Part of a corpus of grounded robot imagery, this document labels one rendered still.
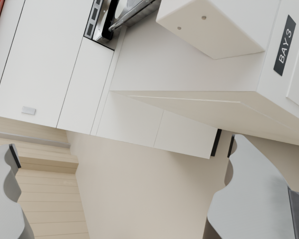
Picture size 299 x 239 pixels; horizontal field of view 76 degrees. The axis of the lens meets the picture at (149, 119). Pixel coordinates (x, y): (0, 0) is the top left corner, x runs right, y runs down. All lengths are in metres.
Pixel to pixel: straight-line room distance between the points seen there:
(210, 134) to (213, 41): 0.94
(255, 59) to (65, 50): 0.64
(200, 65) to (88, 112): 0.53
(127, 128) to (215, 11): 0.70
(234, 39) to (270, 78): 0.09
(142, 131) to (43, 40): 0.53
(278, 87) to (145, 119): 0.65
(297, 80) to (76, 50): 0.69
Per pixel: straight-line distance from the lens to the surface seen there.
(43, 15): 0.83
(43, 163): 3.97
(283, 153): 1.17
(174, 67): 0.48
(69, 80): 0.80
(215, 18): 0.28
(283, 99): 0.40
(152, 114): 0.93
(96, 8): 0.87
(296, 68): 0.42
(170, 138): 1.02
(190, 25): 0.30
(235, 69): 0.35
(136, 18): 0.80
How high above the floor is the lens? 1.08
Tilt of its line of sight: 32 degrees down
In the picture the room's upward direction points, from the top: 73 degrees counter-clockwise
